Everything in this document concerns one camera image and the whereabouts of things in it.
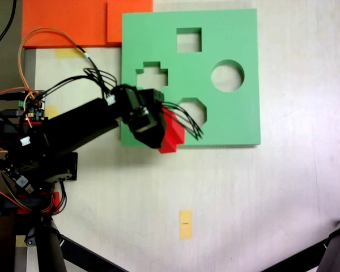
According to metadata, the red cross block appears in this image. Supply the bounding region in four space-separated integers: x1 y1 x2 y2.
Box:
157 105 186 155

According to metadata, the green shape hole board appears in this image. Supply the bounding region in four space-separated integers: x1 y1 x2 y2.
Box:
120 8 262 148

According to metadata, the orange foam block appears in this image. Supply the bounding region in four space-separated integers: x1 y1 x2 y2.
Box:
22 0 154 48

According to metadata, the wide yellow tape strip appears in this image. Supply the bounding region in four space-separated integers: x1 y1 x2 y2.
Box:
54 47 87 60

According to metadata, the yellow tape marker with line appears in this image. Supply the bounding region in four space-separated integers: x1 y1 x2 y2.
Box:
178 209 193 241

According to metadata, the circuit board with connectors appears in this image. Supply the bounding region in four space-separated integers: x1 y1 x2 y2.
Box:
16 90 48 123

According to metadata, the thin black tripod strut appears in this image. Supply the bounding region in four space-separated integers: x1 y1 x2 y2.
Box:
58 234 130 272
260 237 331 272

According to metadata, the thick black tripod leg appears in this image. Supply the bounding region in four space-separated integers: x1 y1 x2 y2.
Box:
24 218 68 272

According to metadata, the notched black tripod leg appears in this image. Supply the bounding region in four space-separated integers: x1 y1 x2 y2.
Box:
317 212 340 272

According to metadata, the black gripper wire loop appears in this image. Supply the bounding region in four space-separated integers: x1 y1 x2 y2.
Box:
160 101 205 142

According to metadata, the long black wire bundle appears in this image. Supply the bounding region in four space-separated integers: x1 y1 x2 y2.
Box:
31 44 120 106

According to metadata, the thin orange wire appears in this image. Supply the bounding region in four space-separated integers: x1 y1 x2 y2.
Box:
18 27 87 130

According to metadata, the black power cable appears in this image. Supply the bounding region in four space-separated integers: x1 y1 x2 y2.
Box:
0 0 18 79

